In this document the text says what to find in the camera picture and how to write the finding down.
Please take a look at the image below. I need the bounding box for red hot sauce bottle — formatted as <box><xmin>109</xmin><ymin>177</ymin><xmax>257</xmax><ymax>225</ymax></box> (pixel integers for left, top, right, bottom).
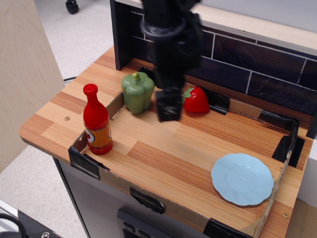
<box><xmin>83</xmin><ymin>84</ymin><xmax>113</xmax><ymax>155</ymax></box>

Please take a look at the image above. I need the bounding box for light wooden board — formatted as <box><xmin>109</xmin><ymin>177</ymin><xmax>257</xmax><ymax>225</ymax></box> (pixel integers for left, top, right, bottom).
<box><xmin>0</xmin><ymin>0</ymin><xmax>65</xmax><ymax>171</ymax></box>

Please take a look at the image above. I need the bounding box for grey cabinet under table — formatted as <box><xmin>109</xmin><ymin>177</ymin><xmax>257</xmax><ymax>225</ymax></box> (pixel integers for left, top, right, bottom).
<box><xmin>55</xmin><ymin>160</ymin><xmax>204</xmax><ymax>238</ymax></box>

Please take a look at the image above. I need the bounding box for light blue plastic plate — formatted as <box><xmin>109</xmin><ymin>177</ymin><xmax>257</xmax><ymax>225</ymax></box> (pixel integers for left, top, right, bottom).
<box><xmin>211</xmin><ymin>153</ymin><xmax>274</xmax><ymax>206</ymax></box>

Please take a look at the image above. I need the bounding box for red toy strawberry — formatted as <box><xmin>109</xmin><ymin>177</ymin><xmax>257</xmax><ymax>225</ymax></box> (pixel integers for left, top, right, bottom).
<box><xmin>182</xmin><ymin>86</ymin><xmax>210</xmax><ymax>113</ymax></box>

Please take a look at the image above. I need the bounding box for dark tile backsplash panel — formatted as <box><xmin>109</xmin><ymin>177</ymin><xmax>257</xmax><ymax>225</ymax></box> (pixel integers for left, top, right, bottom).
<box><xmin>110</xmin><ymin>0</ymin><xmax>317</xmax><ymax>138</ymax></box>

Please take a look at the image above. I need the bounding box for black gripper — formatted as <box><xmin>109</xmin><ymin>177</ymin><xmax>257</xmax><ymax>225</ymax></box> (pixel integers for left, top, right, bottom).
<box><xmin>141</xmin><ymin>17</ymin><xmax>203</xmax><ymax>122</ymax></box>

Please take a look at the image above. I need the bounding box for black caster wheel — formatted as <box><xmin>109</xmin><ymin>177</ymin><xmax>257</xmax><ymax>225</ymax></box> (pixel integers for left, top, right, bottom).
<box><xmin>65</xmin><ymin>0</ymin><xmax>79</xmax><ymax>14</ymax></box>

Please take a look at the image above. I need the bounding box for cardboard fence with black tape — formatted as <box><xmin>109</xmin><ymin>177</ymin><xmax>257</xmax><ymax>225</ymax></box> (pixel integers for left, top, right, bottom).
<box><xmin>76</xmin><ymin>63</ymin><xmax>312</xmax><ymax>238</ymax></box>

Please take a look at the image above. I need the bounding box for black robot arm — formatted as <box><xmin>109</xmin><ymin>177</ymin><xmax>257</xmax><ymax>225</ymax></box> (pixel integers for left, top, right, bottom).
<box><xmin>141</xmin><ymin>0</ymin><xmax>203</xmax><ymax>122</ymax></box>

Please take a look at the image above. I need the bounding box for black equipment with cable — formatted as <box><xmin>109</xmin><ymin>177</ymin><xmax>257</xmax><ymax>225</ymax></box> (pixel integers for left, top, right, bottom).
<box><xmin>0</xmin><ymin>211</ymin><xmax>61</xmax><ymax>238</ymax></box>

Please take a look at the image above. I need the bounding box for green toy bell pepper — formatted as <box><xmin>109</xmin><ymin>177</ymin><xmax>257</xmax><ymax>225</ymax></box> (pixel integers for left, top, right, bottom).
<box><xmin>121</xmin><ymin>72</ymin><xmax>155</xmax><ymax>114</ymax></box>

